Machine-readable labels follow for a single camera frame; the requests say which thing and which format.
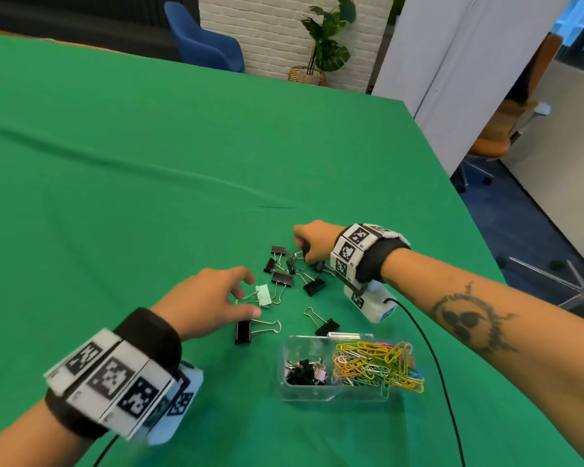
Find person's right hand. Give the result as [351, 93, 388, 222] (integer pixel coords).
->
[293, 220, 347, 266]

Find person's left hand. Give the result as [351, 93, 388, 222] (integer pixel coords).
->
[150, 266, 263, 342]

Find person's left forearm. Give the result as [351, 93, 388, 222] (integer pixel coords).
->
[0, 398, 109, 467]

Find person's right forearm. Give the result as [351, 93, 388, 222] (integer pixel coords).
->
[381, 248, 584, 433]

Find mint green binder clip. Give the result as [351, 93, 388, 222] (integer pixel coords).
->
[236, 284, 273, 308]

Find scattered black binder clips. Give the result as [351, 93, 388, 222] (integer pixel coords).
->
[234, 245, 341, 346]

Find right wrist marker band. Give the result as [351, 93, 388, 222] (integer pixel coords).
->
[330, 222, 412, 293]

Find wrist marker band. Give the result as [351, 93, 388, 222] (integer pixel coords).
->
[330, 222, 412, 293]
[43, 307, 184, 441]

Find pile of small binder clips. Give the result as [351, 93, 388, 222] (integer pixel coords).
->
[284, 358, 328, 388]

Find clear plastic box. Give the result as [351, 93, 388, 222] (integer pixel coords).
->
[278, 332, 410, 403]

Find pile of coloured paper clips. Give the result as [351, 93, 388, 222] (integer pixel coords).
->
[331, 341, 425, 396]

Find left wrist marker band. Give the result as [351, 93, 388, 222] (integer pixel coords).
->
[43, 307, 184, 441]

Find wicker plant basket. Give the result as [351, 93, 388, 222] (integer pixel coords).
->
[287, 66, 326, 87]

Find green tablecloth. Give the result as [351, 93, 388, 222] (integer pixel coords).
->
[0, 31, 584, 467]

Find green potted plant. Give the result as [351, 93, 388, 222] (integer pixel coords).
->
[300, 0, 357, 76]

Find orange office chair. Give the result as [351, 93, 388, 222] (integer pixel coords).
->
[451, 33, 565, 193]

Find white partition panel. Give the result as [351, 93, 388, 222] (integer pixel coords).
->
[371, 0, 576, 177]

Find blue chair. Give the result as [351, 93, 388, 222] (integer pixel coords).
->
[164, 1, 246, 74]

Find dark sofa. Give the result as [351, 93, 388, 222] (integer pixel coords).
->
[0, 0, 201, 62]

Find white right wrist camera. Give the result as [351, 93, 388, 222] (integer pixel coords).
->
[343, 280, 398, 324]

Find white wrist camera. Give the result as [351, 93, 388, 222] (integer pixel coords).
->
[145, 361, 204, 446]
[343, 280, 398, 324]

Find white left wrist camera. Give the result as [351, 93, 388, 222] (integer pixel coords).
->
[145, 361, 204, 446]

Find black right camera cable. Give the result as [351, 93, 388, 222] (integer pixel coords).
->
[383, 297, 468, 467]

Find black camera cable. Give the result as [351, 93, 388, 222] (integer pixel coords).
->
[383, 297, 468, 467]
[91, 434, 120, 467]

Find black left camera cable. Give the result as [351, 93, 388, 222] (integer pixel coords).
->
[91, 434, 120, 467]

